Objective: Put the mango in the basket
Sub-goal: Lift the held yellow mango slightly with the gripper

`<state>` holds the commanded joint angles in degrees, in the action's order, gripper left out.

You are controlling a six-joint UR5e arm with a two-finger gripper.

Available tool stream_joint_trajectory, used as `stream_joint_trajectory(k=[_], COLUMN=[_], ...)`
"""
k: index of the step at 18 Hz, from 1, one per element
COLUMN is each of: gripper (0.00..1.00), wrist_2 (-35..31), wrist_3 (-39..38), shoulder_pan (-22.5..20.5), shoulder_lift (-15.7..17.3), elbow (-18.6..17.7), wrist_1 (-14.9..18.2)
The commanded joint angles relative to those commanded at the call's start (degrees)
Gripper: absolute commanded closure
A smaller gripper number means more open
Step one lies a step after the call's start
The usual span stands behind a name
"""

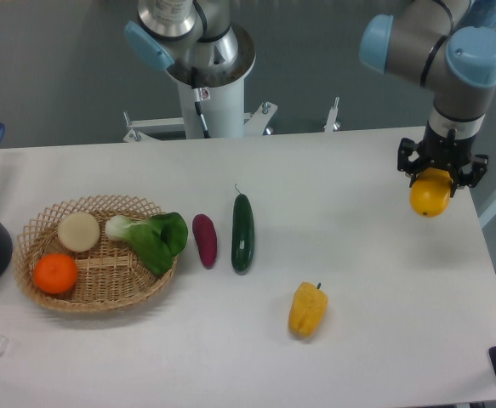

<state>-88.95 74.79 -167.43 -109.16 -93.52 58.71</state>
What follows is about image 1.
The yellow bell pepper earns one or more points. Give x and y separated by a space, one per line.
308 308

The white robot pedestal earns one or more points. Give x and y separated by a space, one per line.
210 81

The round beige bun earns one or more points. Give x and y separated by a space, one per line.
79 232

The orange tangerine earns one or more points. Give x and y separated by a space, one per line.
55 273

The woven wicker basket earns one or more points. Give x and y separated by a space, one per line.
110 275

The dark green cucumber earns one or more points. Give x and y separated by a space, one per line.
243 234

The green bok choy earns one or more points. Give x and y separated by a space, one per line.
156 240

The purple sweet potato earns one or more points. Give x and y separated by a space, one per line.
206 239

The white metal base frame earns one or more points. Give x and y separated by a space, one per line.
255 123

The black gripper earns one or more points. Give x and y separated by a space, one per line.
441 151

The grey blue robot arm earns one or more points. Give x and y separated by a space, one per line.
426 45

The yellow mango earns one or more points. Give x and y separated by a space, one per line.
431 192

